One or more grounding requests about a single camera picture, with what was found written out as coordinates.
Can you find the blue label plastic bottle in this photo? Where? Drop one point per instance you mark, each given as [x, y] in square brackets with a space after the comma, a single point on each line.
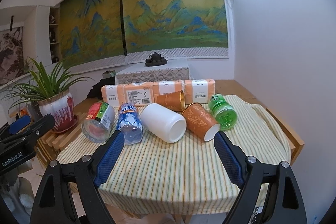
[129, 124]

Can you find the striped yellow tablecloth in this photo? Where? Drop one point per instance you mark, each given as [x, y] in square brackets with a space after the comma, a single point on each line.
[187, 177]

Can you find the green plastic bottle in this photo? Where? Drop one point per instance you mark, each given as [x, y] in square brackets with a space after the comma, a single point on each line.
[222, 111]

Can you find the orange paper cup rear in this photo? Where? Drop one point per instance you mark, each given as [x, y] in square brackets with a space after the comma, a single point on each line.
[174, 101]

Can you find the patterned cloth covered table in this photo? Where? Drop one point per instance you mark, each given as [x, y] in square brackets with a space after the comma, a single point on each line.
[177, 69]

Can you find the orange tissue pack bundle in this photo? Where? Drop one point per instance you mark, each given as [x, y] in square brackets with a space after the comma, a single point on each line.
[142, 94]

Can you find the wooden table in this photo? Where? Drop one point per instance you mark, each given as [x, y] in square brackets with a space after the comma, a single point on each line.
[257, 132]

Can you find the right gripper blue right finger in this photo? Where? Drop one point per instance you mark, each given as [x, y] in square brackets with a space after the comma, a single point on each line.
[283, 202]

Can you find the white plastic cup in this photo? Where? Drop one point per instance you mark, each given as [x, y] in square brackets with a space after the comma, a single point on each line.
[163, 123]

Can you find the wooden slatted stand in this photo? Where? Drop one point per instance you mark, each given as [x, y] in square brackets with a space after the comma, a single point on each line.
[50, 145]

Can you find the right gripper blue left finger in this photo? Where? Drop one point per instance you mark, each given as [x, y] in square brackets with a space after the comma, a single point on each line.
[53, 202]

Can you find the ink painting wall scroll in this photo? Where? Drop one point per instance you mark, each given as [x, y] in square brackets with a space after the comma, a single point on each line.
[11, 55]

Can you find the white red ceramic pot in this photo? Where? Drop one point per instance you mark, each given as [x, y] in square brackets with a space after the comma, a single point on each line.
[61, 107]

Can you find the black teapot set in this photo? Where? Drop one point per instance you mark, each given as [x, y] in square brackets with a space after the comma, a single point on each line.
[154, 60]

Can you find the orange patterned paper cup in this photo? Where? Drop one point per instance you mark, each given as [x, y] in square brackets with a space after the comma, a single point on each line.
[200, 122]

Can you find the wall niche shelf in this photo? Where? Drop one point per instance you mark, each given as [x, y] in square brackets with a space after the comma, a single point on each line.
[54, 19]

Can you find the green mountain landscape painting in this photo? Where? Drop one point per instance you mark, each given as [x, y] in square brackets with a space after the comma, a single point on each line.
[130, 30]

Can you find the red green label bottle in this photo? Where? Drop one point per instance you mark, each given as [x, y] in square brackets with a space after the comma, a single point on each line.
[98, 123]

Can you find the potted spider plant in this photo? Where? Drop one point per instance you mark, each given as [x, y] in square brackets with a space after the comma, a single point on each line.
[42, 85]

